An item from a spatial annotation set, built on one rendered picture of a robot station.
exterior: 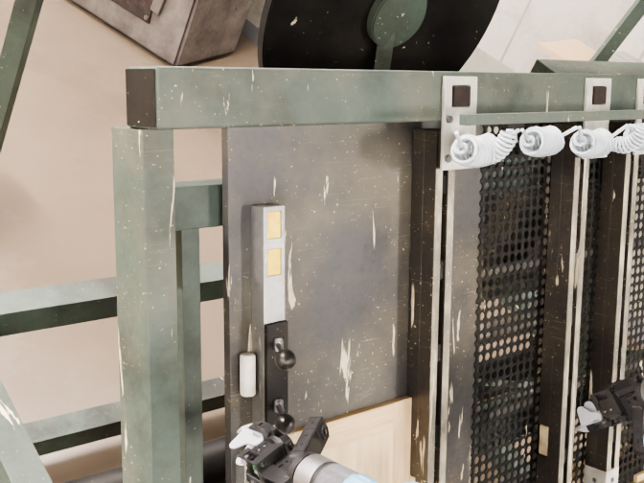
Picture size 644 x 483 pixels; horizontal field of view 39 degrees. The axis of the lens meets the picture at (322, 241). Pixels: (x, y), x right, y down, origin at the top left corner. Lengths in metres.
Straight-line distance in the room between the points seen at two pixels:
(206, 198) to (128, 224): 0.18
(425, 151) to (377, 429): 0.61
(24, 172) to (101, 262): 0.72
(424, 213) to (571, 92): 0.50
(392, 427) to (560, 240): 0.66
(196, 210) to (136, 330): 0.25
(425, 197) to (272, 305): 0.44
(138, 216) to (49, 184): 3.14
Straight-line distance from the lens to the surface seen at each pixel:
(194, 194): 1.69
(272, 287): 1.72
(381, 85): 1.78
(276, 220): 1.71
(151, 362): 1.60
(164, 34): 6.10
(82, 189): 4.71
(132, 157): 1.56
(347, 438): 1.97
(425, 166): 1.96
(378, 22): 2.43
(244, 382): 1.76
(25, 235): 4.33
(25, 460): 2.37
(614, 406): 2.17
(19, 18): 2.02
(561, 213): 2.35
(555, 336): 2.42
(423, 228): 1.98
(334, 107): 1.70
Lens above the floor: 2.60
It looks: 32 degrees down
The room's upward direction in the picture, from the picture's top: 23 degrees clockwise
